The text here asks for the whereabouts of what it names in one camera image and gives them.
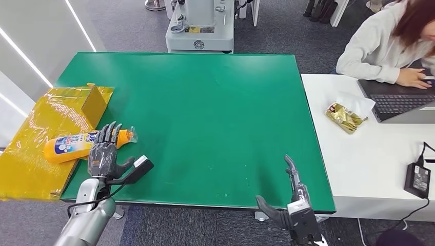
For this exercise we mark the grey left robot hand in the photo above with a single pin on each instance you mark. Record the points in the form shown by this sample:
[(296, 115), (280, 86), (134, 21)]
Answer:
[(102, 158)]

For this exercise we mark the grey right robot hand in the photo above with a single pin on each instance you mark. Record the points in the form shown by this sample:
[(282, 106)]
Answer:
[(282, 214)]

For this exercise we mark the orange plastic bottle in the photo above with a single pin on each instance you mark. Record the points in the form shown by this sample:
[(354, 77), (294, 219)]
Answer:
[(68, 147)]

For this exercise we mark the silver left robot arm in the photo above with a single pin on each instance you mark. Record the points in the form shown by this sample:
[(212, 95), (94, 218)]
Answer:
[(85, 220)]

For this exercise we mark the white table foot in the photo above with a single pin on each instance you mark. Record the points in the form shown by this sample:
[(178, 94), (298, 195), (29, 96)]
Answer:
[(261, 216)]

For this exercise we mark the yellow taped cardboard box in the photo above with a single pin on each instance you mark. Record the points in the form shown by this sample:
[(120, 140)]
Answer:
[(37, 129)]

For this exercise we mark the gold snack packet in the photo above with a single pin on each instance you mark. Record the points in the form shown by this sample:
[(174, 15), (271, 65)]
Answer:
[(344, 118)]

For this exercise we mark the dark round stool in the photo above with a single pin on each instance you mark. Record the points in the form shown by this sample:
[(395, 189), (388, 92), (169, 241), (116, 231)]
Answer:
[(394, 238)]

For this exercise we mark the white tissue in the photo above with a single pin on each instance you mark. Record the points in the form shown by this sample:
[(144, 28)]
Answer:
[(358, 103)]

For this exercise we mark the black power adapter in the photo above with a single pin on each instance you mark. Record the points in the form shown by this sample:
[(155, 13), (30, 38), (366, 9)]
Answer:
[(417, 180)]

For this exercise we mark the grey machine base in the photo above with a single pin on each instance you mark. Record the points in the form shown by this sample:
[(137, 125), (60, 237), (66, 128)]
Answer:
[(200, 34)]

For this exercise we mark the chrome stand base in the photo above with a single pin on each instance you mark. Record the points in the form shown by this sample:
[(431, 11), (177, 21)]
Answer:
[(155, 4)]

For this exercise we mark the dark grey laptop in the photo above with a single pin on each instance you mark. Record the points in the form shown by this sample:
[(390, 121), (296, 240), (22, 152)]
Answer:
[(401, 102)]

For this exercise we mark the person's hand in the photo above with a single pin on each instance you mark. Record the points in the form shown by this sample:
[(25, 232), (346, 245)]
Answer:
[(411, 78)]

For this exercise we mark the person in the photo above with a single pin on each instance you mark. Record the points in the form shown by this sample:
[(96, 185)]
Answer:
[(377, 47)]

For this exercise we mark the black shoes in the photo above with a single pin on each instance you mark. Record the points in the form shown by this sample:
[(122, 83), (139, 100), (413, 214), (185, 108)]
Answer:
[(321, 10)]

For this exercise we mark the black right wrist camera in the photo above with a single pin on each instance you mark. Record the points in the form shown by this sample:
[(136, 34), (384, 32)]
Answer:
[(304, 220)]

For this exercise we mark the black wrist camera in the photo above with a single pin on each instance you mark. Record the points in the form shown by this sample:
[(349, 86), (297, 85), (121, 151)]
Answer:
[(304, 220), (139, 166)]

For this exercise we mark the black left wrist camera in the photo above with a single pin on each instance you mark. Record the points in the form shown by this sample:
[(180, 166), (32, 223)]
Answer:
[(139, 166)]

